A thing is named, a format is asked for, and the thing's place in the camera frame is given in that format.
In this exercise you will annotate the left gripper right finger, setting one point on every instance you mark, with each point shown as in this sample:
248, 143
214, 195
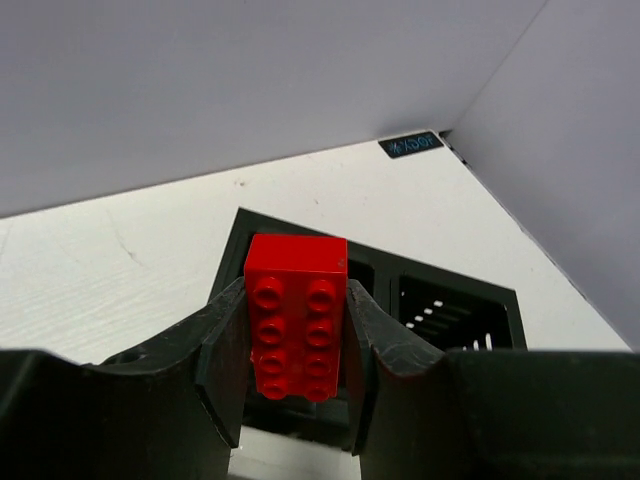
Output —
416, 412

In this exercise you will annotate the red green lego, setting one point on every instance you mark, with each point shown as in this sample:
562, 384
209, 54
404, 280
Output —
296, 292

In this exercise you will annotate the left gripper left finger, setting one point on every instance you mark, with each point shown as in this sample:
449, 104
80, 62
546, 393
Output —
170, 407

